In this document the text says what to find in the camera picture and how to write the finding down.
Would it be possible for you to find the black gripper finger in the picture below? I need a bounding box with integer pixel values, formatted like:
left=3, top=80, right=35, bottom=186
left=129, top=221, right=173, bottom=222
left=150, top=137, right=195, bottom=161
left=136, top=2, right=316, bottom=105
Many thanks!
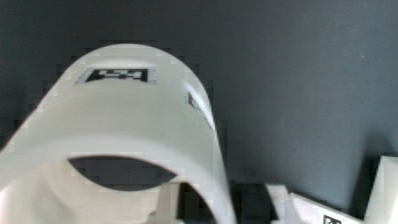
left=237, top=184, right=277, bottom=224

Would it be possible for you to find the white lamp base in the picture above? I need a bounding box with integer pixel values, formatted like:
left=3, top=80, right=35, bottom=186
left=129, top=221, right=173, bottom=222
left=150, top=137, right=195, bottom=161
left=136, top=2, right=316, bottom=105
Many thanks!
left=264, top=184, right=364, bottom=224

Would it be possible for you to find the white lamp shade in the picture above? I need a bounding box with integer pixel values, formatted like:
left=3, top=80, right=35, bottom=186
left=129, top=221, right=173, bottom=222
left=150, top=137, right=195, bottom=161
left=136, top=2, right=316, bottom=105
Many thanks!
left=0, top=44, right=236, bottom=224

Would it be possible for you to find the white foam border frame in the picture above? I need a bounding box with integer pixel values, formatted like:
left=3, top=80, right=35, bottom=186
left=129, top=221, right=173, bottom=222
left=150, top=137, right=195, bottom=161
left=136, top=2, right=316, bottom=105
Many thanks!
left=364, top=156, right=398, bottom=224

